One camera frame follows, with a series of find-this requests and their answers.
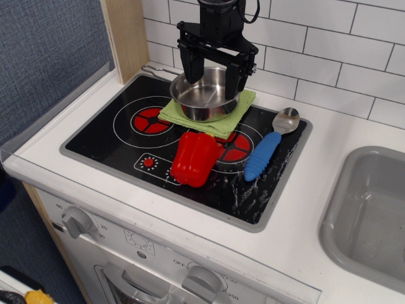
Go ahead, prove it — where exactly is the white toy oven front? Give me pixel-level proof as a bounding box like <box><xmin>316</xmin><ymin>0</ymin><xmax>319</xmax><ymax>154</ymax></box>
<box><xmin>38</xmin><ymin>191</ymin><xmax>320</xmax><ymax>303</ymax></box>

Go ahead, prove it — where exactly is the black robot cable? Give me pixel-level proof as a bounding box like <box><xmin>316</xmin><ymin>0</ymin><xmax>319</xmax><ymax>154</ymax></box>
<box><xmin>242</xmin><ymin>0</ymin><xmax>262</xmax><ymax>24</ymax></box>

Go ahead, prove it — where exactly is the grey left oven knob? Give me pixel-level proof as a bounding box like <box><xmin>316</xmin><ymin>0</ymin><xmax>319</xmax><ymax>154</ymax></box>
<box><xmin>61</xmin><ymin>206</ymin><xmax>94</xmax><ymax>239</ymax></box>

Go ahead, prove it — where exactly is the grey right oven knob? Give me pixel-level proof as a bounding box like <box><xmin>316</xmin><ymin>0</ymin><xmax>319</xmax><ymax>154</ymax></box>
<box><xmin>182</xmin><ymin>266</ymin><xmax>223</xmax><ymax>303</ymax></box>

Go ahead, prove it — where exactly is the grey oven knob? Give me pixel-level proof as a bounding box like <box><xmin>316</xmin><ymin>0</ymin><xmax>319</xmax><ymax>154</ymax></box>
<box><xmin>182</xmin><ymin>266</ymin><xmax>223</xmax><ymax>303</ymax></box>
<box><xmin>61</xmin><ymin>206</ymin><xmax>94</xmax><ymax>239</ymax></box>

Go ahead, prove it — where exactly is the black toy stovetop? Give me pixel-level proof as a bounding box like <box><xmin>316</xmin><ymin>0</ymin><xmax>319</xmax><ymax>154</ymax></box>
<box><xmin>60</xmin><ymin>74</ymin><xmax>312</xmax><ymax>232</ymax></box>

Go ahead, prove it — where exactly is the yellow object at corner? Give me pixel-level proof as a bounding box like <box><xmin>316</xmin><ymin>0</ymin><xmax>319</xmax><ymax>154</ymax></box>
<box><xmin>24</xmin><ymin>289</ymin><xmax>54</xmax><ymax>304</ymax></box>

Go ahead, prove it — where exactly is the grey plastic sink basin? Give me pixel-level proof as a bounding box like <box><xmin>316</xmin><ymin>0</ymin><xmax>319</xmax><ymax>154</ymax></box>
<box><xmin>320</xmin><ymin>146</ymin><xmax>404</xmax><ymax>293</ymax></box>

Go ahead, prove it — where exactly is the wooden side post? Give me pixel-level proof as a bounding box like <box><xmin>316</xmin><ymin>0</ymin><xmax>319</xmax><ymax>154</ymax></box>
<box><xmin>100</xmin><ymin>0</ymin><xmax>150</xmax><ymax>84</ymax></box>

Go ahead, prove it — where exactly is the blue handled metal spoon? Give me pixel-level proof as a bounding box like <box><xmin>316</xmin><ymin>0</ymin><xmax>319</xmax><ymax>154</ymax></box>
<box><xmin>244</xmin><ymin>108</ymin><xmax>300</xmax><ymax>182</ymax></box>

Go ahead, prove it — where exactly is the silver metal pot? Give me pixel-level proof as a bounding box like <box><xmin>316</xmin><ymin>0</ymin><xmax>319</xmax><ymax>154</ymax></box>
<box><xmin>141</xmin><ymin>65</ymin><xmax>249</xmax><ymax>123</ymax></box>

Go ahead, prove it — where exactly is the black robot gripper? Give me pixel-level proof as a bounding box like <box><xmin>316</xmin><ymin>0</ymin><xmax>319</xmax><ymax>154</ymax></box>
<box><xmin>177</xmin><ymin>1</ymin><xmax>258</xmax><ymax>99</ymax></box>

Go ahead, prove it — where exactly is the green folded cloth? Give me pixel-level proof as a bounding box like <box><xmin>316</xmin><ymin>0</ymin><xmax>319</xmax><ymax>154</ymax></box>
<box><xmin>158</xmin><ymin>89</ymin><xmax>257</xmax><ymax>140</ymax></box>

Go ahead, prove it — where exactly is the red plastic bell pepper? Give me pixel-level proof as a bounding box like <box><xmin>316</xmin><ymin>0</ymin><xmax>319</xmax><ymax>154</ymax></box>
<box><xmin>170</xmin><ymin>132</ymin><xmax>220</xmax><ymax>187</ymax></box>

